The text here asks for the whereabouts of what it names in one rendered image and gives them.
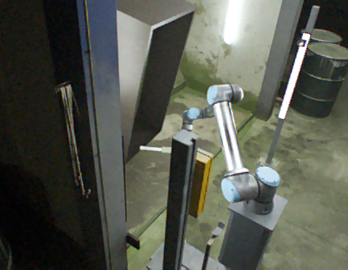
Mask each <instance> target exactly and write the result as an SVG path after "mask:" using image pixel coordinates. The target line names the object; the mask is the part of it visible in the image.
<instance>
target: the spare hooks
mask: <svg viewBox="0 0 348 270"><path fill-rule="evenodd" d="M70 82H72V80H68V81H66V82H63V83H62V84H58V85H56V86H55V87H54V90H55V93H57V91H58V92H59V90H60V91H61V92H62V100H63V109H64V111H65V117H66V125H67V129H68V140H69V148H70V150H71V155H72V164H73V172H74V175H75V180H76V179H77V180H81V187H82V191H83V196H84V197H85V195H84V194H89V193H90V192H91V191H90V189H88V192H87V193H86V192H85V191H84V188H83V181H82V179H81V173H83V172H84V170H83V171H80V166H79V164H80V161H79V158H78V156H77V152H79V151H80V148H78V150H77V148H76V140H75V134H74V129H73V115H72V96H73V91H72V86H71V85H70ZM56 88H57V91H56ZM65 88H66V89H67V94H68V102H67V98H66V93H65ZM63 95H64V97H63ZM64 98H65V100H66V104H65V101H64ZM73 100H74V102H75V106H76V107H77V103H76V98H75V97H74V96H73ZM68 105H69V109H68ZM66 106H67V110H68V115H67V113H66ZM77 112H78V113H79V117H80V112H79V109H78V107H77ZM69 115H70V116H69ZM68 116H69V124H68ZM80 121H81V123H82V120H81V117H80ZM69 125H70V126H71V131H72V138H71V134H70V133H69ZM74 150H75V151H74ZM73 162H74V163H73ZM75 164H76V166H75ZM78 167H79V169H78ZM76 171H77V173H79V175H80V176H79V178H77V175H76ZM77 180H76V185H78V182H77ZM87 197H88V195H87ZM87 197H85V198H87Z"/></svg>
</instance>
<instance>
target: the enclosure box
mask: <svg viewBox="0 0 348 270"><path fill-rule="evenodd" d="M196 9H197V6H196V5H193V4H191V3H189V2H185V1H184V0H117V34H118V60H119V74H120V100H121V136H123V137H124V155H125V165H126V164H128V162H129V161H130V160H132V159H133V158H134V157H135V156H136V155H137V154H138V153H139V152H140V151H141V149H140V148H141V146H147V144H149V143H150V142H151V141H152V140H153V139H154V138H155V137H156V136H157V135H158V134H159V133H160V132H161V131H162V127H163V123H164V121H165V117H166V114H167V109H168V107H169V102H170V99H171V95H172V93H173V89H174V86H175V81H176V79H177V75H178V72H179V68H180V66H181V62H182V58H183V54H184V52H185V48H186V42H187V40H188V38H189V34H190V29H191V26H192V24H193V20H194V15H195V13H196Z"/></svg>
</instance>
